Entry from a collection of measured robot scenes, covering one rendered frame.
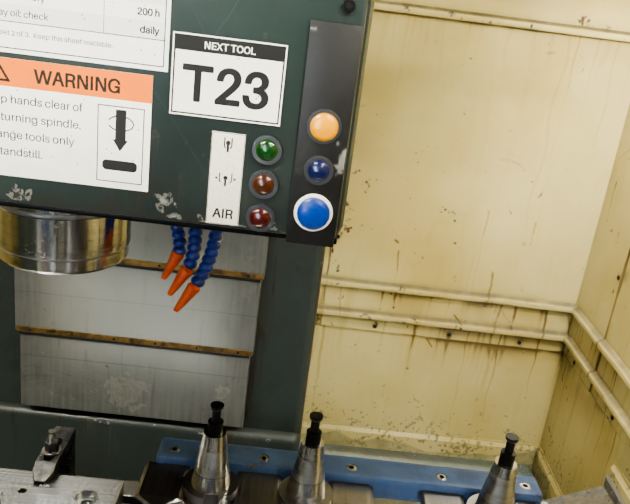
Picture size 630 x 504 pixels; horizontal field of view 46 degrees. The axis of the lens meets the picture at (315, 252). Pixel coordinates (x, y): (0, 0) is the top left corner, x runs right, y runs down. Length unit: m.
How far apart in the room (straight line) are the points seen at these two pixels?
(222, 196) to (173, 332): 0.81
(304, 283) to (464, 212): 0.52
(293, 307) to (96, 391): 0.43
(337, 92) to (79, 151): 0.24
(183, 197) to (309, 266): 0.76
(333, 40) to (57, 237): 0.40
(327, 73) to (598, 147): 1.25
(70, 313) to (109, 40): 0.89
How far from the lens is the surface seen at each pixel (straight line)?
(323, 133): 0.65
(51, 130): 0.70
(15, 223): 0.89
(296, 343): 1.49
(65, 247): 0.88
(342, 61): 0.65
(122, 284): 1.44
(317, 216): 0.67
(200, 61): 0.66
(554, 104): 1.78
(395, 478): 0.93
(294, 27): 0.65
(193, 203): 0.69
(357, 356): 1.92
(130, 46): 0.67
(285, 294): 1.45
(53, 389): 1.60
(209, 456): 0.85
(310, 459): 0.85
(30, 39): 0.70
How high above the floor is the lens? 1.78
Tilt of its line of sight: 20 degrees down
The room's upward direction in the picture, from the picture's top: 7 degrees clockwise
